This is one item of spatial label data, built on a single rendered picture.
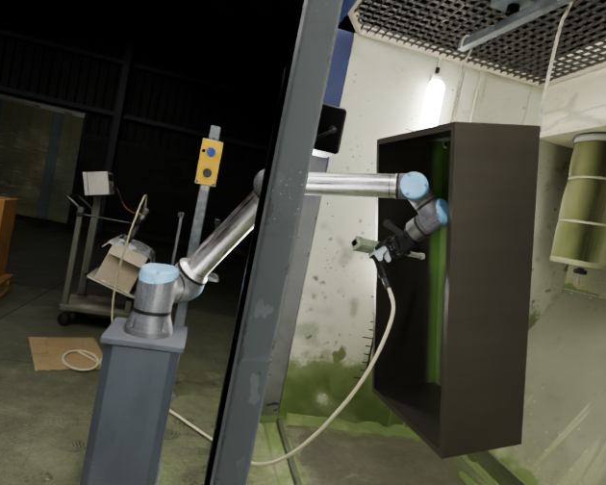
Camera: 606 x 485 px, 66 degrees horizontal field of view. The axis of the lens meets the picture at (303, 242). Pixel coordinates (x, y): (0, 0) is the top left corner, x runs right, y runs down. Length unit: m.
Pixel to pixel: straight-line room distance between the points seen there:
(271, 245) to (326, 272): 2.05
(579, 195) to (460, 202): 1.37
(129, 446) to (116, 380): 0.26
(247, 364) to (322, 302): 2.05
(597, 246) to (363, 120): 1.44
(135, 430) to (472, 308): 1.34
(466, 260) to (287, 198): 1.14
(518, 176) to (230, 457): 1.41
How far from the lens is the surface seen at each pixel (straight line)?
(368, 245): 1.90
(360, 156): 2.73
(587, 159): 3.00
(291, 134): 0.67
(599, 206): 2.95
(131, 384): 1.95
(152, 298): 1.91
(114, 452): 2.07
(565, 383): 2.96
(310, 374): 2.83
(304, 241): 2.65
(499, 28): 2.29
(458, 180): 1.68
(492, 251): 1.78
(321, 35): 0.70
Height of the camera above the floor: 1.22
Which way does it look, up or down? 3 degrees down
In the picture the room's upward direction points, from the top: 11 degrees clockwise
